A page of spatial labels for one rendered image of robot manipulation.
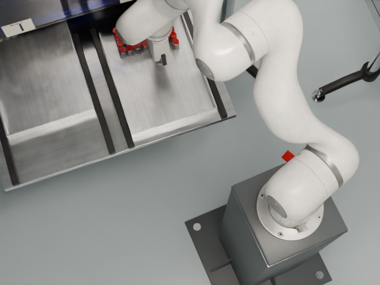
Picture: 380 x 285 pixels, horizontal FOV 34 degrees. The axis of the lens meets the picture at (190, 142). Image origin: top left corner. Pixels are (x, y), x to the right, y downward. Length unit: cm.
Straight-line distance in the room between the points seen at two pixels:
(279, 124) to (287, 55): 15
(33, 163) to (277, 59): 86
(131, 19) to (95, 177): 131
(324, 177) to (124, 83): 74
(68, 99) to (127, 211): 90
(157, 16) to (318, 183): 53
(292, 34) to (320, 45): 174
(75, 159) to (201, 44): 75
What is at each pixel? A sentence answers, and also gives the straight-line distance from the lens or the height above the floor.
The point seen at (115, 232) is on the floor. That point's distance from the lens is 265.
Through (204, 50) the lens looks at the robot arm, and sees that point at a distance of 117.
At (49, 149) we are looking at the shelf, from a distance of 184.
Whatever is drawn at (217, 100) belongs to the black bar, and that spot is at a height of 90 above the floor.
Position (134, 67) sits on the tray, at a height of 88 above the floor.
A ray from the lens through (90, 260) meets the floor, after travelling 265.
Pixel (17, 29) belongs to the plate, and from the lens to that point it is 186.
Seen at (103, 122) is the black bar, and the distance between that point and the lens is 182.
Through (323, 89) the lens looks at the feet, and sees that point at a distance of 280.
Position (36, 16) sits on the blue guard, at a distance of 183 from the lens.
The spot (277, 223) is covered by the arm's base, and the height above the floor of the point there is 87.
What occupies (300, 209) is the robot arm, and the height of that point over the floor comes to 126.
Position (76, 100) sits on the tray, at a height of 88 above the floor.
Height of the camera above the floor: 260
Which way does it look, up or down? 72 degrees down
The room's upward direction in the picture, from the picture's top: 1 degrees clockwise
